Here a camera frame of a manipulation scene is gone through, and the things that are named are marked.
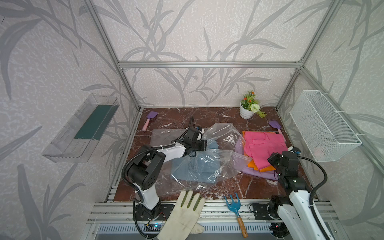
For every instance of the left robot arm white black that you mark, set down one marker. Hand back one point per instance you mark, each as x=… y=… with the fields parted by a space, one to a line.
x=142 y=171

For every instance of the purple spatula right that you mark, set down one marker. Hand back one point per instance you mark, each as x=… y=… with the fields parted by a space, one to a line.
x=276 y=125

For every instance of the purple spatula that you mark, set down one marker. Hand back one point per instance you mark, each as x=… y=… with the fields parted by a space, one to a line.
x=276 y=125
x=150 y=116

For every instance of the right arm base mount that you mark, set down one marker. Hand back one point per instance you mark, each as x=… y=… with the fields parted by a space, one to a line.
x=264 y=210

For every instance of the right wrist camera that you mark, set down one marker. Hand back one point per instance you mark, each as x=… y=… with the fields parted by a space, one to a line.
x=295 y=150

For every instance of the grey-blue garment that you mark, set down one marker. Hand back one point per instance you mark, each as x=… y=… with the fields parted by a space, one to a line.
x=203 y=167

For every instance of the clear plastic vacuum bag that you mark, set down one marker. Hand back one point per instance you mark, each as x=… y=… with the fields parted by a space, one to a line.
x=223 y=159

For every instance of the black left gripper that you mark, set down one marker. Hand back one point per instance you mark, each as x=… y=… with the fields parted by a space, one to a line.
x=203 y=147

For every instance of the lilac trousers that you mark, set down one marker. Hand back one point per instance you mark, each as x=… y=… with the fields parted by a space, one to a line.
x=258 y=174

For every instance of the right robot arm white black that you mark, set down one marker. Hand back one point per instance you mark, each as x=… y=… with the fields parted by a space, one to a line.
x=297 y=210

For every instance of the white pot artificial plant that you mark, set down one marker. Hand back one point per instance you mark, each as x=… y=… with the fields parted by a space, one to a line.
x=250 y=106

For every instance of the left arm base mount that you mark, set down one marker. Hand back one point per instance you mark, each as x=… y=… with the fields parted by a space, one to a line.
x=161 y=212

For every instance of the pink garment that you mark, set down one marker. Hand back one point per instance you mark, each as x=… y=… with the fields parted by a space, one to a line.
x=260 y=145

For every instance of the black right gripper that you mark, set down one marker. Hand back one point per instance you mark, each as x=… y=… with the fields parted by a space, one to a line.
x=272 y=158

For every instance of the white wire mesh basket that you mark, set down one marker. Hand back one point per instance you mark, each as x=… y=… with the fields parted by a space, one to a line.
x=324 y=130

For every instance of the white gardening glove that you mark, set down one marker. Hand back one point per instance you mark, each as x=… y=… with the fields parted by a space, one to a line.
x=183 y=219

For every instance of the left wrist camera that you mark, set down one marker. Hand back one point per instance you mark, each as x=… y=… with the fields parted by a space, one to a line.
x=195 y=133

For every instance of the purple spatula left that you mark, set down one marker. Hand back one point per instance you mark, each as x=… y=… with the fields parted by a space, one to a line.
x=150 y=116

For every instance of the orange trousers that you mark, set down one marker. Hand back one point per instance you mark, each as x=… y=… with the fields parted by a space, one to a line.
x=253 y=166

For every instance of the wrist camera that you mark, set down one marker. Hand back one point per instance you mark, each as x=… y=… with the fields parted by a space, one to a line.
x=295 y=150
x=195 y=133

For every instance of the blue hand rake wooden handle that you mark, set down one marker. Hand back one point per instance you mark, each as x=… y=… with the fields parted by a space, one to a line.
x=234 y=206

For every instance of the clear plastic wall shelf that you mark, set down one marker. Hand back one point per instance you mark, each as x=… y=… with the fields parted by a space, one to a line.
x=77 y=140

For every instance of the aluminium frame rail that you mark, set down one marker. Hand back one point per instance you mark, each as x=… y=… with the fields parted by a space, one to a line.
x=198 y=64

